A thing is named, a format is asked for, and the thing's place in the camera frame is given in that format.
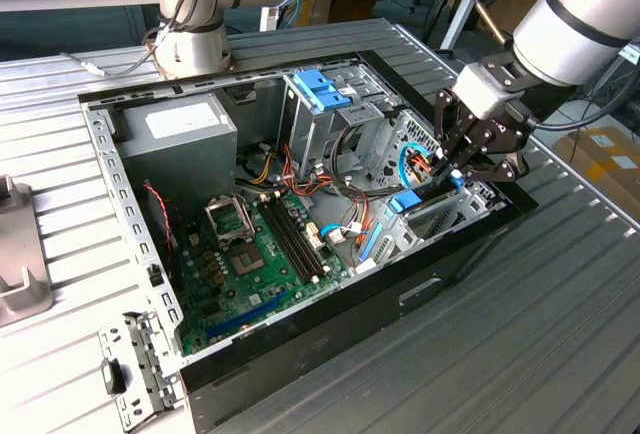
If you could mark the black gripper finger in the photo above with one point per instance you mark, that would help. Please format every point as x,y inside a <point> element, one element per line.
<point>452,134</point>
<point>500,170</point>

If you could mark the hard disk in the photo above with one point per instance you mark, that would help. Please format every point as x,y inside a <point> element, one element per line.
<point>405,202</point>

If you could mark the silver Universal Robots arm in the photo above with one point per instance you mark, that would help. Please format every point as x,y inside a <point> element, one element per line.
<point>575,19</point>

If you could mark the metal disk bay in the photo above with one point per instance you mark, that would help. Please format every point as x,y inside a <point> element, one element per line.
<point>390,249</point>

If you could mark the yellow brown cardboard box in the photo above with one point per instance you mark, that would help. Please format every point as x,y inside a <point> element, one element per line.
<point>600,174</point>

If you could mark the blue plastic latch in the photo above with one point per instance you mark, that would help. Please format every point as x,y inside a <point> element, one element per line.
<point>312,83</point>
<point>334,100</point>

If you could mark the grey metal drive cage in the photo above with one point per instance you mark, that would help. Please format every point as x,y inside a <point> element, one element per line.
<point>310,134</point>

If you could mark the black RAM slot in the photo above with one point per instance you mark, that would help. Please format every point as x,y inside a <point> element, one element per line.
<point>303,232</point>
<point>298,235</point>
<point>287,242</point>
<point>293,239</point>

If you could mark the black open PC case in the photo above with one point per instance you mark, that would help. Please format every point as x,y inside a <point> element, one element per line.
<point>350,334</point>

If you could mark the green motherboard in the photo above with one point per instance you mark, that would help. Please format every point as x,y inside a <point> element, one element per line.
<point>277,274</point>

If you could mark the CPU socket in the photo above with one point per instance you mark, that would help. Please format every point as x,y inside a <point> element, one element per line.
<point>246,258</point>

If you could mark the grey power supply unit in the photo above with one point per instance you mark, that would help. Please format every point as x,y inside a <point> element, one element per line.
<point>180,154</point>

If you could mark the blue expansion slot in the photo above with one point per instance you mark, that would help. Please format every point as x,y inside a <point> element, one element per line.
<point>245,318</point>

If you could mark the grey parts rack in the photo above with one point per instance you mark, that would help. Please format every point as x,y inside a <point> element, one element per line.
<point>20,254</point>

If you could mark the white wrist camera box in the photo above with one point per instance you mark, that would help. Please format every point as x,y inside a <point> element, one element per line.
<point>482,89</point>

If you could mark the metal slot bracket flap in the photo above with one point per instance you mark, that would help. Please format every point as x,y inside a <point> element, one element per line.
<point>145,354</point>

